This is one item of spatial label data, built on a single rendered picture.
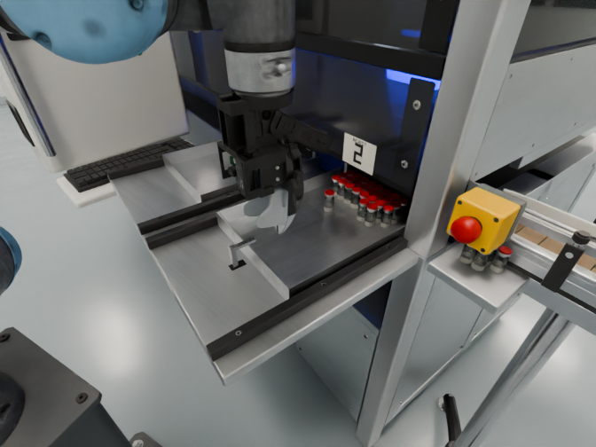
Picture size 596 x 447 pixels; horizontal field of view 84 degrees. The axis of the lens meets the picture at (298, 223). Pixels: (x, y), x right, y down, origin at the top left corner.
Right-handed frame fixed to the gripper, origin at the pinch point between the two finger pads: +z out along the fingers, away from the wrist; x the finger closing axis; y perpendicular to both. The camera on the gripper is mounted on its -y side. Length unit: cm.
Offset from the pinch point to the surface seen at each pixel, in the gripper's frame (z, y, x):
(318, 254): 11.2, -8.2, -0.8
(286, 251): 11.2, -3.8, -5.2
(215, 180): 11.1, -4.7, -38.6
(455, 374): 99, -72, 14
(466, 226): -1.5, -19.8, 17.9
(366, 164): -1.3, -23.0, -5.0
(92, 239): 99, 31, -169
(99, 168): 17, 17, -77
